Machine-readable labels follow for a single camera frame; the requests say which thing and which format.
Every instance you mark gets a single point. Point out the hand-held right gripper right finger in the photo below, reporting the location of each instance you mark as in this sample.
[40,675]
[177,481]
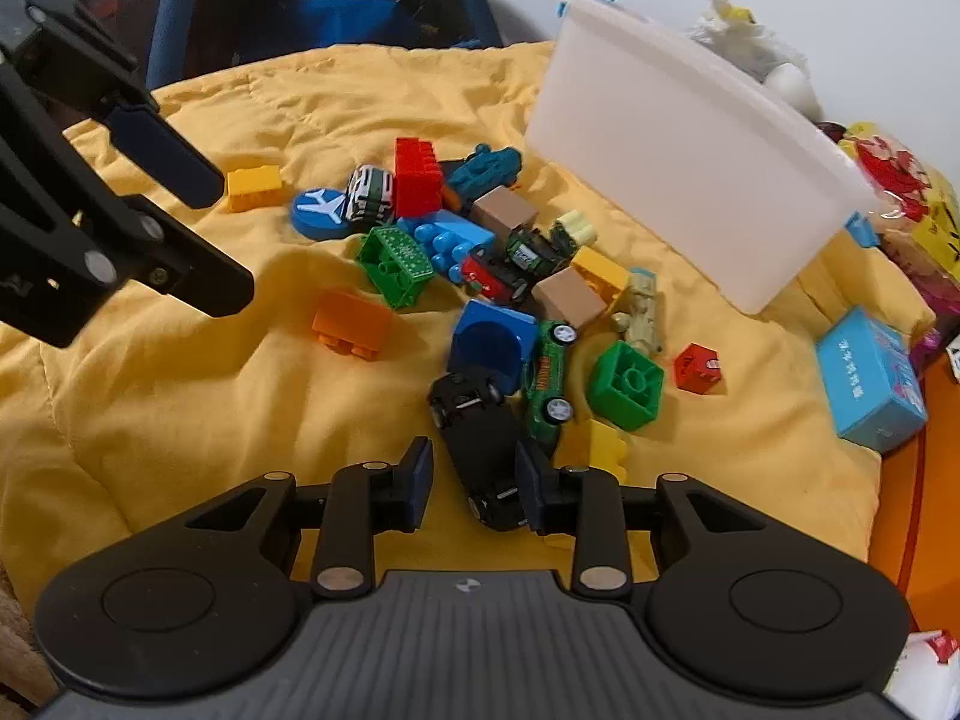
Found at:
[531,487]

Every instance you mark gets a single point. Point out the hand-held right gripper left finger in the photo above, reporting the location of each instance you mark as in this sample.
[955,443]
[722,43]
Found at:
[414,484]

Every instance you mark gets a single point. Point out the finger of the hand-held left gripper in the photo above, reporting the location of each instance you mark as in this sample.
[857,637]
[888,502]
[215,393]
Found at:
[165,154]
[214,285]

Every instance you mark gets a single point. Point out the black toy car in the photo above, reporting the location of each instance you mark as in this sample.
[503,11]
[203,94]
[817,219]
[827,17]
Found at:
[480,442]

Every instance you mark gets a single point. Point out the blue round airplane disc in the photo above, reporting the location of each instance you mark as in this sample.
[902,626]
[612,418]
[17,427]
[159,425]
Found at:
[319,210]

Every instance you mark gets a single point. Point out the green square toy brick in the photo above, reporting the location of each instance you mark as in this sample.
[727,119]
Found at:
[626,386]

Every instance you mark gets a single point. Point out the orange toy brick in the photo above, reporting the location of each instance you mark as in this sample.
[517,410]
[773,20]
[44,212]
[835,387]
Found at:
[351,324]

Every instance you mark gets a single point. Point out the blue arch block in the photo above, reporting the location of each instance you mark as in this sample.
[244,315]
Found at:
[487,337]

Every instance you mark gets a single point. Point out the white toy bus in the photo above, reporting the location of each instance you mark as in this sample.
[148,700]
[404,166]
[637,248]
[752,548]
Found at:
[370,195]

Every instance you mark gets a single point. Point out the large green toy brick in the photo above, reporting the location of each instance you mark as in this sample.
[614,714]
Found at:
[394,266]

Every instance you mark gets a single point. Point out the brown toy block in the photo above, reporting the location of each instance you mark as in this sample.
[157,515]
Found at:
[504,211]
[568,298]

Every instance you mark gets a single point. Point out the small red toy block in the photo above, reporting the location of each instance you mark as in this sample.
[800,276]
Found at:
[697,369]

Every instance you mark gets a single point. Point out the red toy train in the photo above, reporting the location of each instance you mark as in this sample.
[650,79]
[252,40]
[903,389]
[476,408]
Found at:
[491,277]

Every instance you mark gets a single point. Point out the large red toy brick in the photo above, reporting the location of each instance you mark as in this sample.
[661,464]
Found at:
[417,176]

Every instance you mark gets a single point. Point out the dark green toy car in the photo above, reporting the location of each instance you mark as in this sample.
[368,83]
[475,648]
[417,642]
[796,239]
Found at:
[536,251]

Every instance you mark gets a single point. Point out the blue studded toy brick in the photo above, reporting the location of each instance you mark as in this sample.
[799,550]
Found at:
[450,240]

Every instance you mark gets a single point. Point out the pale yellow toy block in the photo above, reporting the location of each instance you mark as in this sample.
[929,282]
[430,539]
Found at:
[576,229]

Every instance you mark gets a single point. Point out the teal toy vehicle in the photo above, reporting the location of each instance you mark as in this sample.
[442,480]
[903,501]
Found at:
[484,169]

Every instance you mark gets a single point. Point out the white plastic bin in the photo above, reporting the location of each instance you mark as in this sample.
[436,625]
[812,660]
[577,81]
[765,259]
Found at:
[675,150]

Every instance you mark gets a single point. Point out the yellow blanket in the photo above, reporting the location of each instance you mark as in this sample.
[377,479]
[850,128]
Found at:
[187,390]

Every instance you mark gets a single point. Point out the blue black playpen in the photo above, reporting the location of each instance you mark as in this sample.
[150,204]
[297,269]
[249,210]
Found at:
[300,0]

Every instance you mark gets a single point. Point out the blue cardboard box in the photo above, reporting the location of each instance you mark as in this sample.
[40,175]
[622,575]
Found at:
[870,375]

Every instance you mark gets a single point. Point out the orange cabinet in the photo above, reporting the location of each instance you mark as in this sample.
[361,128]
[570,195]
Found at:
[915,502]

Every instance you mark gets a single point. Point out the pink plastic bag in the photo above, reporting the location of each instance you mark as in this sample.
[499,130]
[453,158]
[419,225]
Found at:
[928,341]

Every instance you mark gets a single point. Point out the white printed book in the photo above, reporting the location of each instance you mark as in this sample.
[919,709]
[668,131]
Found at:
[926,679]

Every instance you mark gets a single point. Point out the white bowl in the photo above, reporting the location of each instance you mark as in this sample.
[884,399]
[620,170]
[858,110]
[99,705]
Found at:
[791,90]

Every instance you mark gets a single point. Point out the yellow red printed bag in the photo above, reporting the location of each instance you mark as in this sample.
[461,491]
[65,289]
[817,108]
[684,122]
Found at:
[900,180]

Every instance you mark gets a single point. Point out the white plastic bag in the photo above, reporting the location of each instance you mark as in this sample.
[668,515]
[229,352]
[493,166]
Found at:
[739,37]

